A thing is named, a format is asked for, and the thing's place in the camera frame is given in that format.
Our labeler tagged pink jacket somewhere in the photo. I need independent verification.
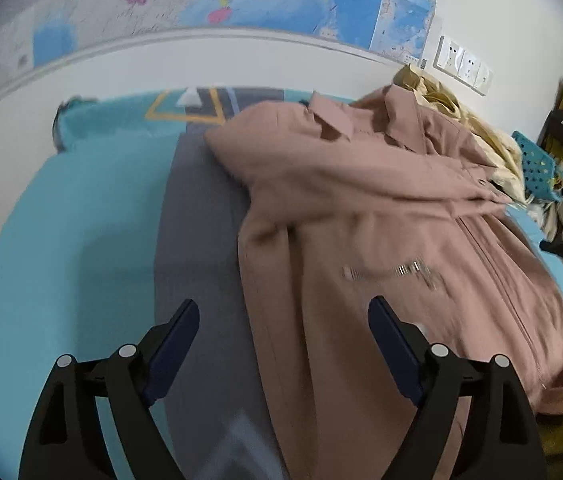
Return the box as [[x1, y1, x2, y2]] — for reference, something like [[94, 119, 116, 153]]
[[204, 86, 563, 479]]

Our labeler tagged teal plastic basket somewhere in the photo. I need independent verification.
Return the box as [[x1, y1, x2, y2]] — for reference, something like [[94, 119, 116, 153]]
[[513, 131, 563, 203]]

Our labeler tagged cream yellow jacket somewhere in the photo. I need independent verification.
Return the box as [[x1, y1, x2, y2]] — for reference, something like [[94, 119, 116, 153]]
[[393, 64, 527, 204]]

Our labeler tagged teal grey patterned bedsheet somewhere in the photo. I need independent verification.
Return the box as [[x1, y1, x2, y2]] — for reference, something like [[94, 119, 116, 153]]
[[0, 86, 563, 480]]

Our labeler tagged white wall switch panel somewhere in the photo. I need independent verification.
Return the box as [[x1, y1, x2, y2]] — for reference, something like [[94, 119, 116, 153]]
[[433, 35, 493, 96]]

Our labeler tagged colourful wall map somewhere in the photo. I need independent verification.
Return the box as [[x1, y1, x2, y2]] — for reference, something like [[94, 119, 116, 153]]
[[0, 0, 437, 96]]

